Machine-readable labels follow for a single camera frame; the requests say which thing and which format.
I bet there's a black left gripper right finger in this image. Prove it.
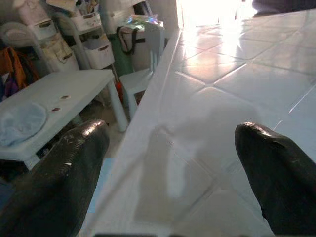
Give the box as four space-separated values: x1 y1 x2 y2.
234 121 316 237

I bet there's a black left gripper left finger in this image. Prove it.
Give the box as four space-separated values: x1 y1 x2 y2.
0 119 111 237

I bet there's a light blue cloth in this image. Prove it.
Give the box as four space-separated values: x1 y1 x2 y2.
0 102 47 147

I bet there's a small white plastic table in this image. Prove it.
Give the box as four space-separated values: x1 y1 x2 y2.
0 69 129 171

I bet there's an orange garment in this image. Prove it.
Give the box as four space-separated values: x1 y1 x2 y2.
0 47 38 89

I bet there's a cream fabric bag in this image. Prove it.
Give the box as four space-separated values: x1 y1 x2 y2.
40 33 79 73

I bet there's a small white plastic chair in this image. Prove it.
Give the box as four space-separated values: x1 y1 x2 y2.
118 22 165 121

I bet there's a white storage shelf rack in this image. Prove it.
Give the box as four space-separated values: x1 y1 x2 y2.
53 9 117 72

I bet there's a white storage bin with handle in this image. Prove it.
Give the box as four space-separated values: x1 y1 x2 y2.
71 12 102 32
82 37 116 70
27 19 57 40

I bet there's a white bag with black straps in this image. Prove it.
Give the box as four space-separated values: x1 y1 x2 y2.
116 24 149 56

